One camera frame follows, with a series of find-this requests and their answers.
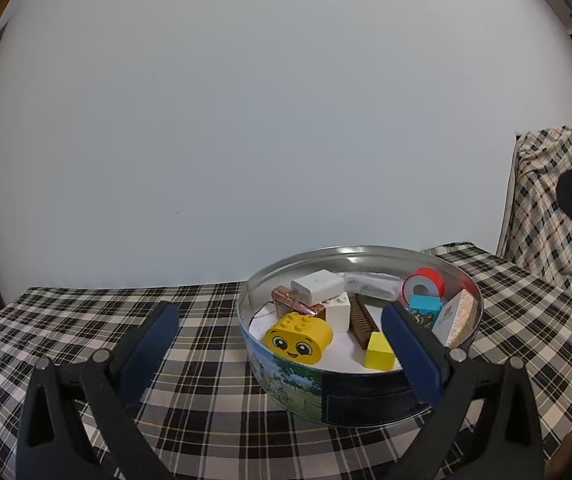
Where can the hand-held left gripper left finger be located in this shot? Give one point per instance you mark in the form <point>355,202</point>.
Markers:
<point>148,345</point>

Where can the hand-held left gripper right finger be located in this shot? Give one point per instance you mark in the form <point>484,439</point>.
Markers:
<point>411,355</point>

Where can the yellow cube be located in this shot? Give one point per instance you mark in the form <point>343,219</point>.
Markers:
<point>378,352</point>

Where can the white and beige box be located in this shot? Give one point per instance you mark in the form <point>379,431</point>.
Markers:
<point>448,320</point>

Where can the blue bear toy block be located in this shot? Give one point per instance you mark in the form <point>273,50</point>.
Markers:
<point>423,305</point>

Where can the wooden comb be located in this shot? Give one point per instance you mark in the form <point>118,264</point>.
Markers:
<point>363,325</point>

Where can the round printed metal tin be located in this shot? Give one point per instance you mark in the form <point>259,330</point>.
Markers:
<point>366,400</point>

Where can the red tape roll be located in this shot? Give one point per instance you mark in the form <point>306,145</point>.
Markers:
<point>433,280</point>

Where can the clear plastic box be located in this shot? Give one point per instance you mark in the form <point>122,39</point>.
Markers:
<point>371,285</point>

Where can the white toy brick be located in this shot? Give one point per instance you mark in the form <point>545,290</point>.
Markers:
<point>337,312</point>

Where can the yellow face toy brick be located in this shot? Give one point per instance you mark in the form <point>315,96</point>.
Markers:
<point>301,342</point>

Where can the white charger plug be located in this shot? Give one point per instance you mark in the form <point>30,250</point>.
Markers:
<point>316,285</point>

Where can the plaid covered furniture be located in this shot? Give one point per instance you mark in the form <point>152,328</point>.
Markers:
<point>536,200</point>

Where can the black and white plaid tablecloth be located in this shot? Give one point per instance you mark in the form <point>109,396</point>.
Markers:
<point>206,435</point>

